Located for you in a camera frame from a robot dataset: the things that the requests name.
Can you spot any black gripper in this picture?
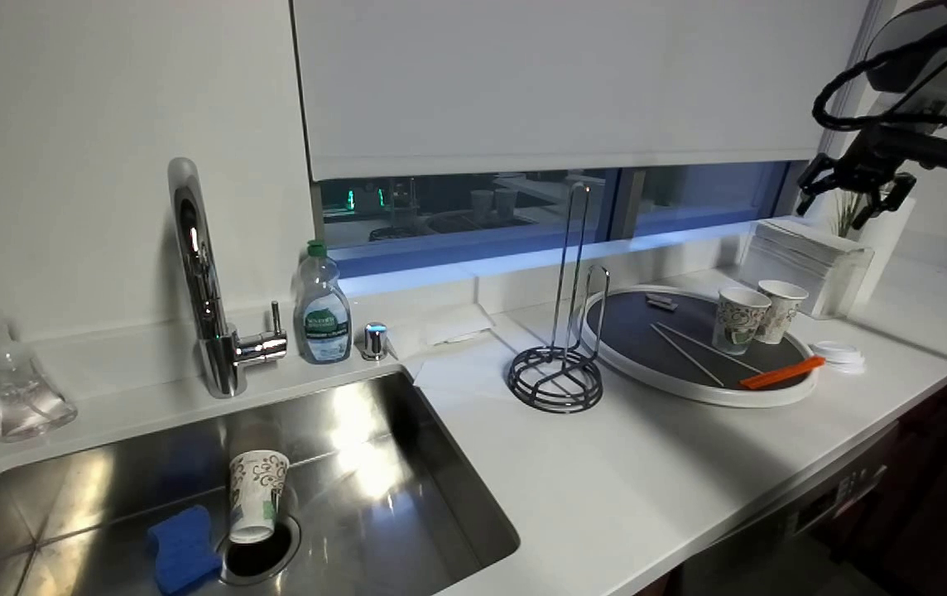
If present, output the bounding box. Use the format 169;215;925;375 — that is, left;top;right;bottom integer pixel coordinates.
796;126;925;236

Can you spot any printed white paper cup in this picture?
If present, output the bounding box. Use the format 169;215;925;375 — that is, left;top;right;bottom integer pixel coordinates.
755;275;810;346
224;446;291;549
711;283;775;357

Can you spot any round black white-rimmed tray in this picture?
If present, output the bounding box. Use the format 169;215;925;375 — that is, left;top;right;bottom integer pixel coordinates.
578;280;825;411

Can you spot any white napkin box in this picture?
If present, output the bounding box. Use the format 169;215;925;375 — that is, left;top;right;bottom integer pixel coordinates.
739;215;871;321

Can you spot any orange plastic straw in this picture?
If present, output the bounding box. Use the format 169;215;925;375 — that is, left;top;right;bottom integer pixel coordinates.
734;351;833;393

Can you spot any thin wooden stir stick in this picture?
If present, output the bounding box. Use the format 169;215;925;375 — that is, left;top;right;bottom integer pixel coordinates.
648;321;766;378
648;323;728;392

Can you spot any dark under-counter cabinet front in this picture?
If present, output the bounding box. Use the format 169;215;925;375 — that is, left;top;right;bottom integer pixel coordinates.
648;351;947;596

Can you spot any white roller blind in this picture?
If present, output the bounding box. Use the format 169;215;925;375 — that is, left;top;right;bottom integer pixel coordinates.
287;0;874;186

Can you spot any window pane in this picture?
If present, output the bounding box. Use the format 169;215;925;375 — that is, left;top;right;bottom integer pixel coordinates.
312;162;816;280

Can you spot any white folded cloth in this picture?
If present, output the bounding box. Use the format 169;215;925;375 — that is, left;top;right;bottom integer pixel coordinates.
410;301;505;355

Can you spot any small chrome sink knob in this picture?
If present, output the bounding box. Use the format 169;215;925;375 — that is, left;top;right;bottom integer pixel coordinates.
354;317;393;363

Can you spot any green dish soap bottle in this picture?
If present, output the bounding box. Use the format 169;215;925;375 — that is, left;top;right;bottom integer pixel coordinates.
291;236;358;366

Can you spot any stainless steel sink basin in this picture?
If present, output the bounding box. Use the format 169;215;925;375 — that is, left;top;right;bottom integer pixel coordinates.
0;366;522;596

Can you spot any chrome kitchen faucet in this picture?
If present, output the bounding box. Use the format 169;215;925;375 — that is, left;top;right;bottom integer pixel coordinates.
166;154;291;402

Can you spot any blue sponge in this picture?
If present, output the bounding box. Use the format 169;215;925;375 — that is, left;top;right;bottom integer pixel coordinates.
142;502;224;596

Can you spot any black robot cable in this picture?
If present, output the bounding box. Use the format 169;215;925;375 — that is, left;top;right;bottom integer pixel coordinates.
807;36;947;178

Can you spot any black wire paper towel holder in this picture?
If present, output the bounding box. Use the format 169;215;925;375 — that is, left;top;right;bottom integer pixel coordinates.
505;175;617;418

